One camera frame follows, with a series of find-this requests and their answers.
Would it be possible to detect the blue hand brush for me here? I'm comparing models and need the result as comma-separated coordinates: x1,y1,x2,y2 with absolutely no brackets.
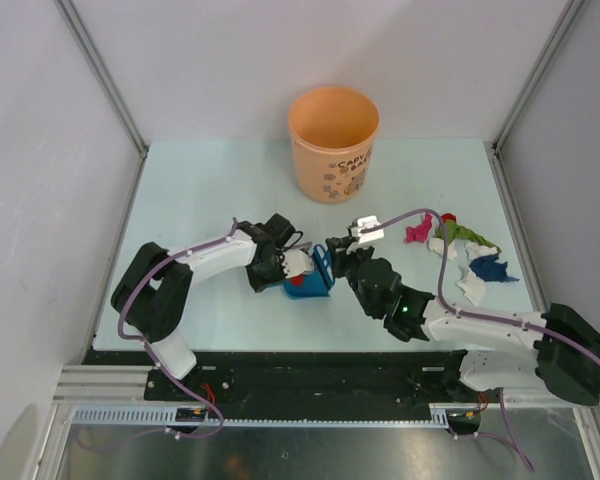
311,244,336,296

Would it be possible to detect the blue plastic dustpan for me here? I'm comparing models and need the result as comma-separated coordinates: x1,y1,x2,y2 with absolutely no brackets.
283,270,334,299

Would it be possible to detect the pink paper scrap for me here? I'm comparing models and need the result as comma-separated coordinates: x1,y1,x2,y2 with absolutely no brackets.
405,213,433,244

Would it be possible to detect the green paper scrap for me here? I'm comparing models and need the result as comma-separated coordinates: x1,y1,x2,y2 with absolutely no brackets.
434,220,501,253

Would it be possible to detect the red paper scrap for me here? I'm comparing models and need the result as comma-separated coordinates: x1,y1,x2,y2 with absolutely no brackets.
441,213,457,224

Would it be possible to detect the white paper scrap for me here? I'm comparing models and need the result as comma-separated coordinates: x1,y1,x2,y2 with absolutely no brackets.
456,267,486,306
427,237,457,261

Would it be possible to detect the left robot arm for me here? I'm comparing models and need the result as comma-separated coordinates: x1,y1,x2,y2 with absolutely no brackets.
111,214,314,400

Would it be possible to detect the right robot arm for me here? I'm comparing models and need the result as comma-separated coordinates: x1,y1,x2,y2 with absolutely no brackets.
326,237,600,406

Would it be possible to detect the orange plastic bucket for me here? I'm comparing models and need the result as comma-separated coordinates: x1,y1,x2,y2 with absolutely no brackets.
287,86,380,204

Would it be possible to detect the dark blue paper scrap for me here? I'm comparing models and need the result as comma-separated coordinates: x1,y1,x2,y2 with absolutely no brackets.
469,254,519,283

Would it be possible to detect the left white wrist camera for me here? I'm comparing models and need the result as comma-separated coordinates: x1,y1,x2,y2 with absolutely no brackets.
282,249,314,279

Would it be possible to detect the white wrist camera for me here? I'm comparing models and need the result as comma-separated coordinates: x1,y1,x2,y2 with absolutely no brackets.
348,215,384,249
282,249,314,279

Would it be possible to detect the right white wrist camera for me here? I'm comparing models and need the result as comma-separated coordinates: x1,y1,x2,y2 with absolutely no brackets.
348,215,384,249

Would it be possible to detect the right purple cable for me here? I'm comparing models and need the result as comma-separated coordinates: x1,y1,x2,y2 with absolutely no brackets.
359,209,600,474

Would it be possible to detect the purple cable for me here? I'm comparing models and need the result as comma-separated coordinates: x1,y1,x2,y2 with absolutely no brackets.
117,217,311,449
359,209,600,474

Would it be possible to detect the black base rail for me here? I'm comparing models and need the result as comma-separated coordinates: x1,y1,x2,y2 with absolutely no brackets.
83,349,479,420

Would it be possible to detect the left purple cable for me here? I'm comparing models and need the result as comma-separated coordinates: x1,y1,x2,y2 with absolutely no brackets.
117,217,311,449

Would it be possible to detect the white cable duct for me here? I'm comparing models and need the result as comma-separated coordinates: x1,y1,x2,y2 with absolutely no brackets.
72,404,478,429

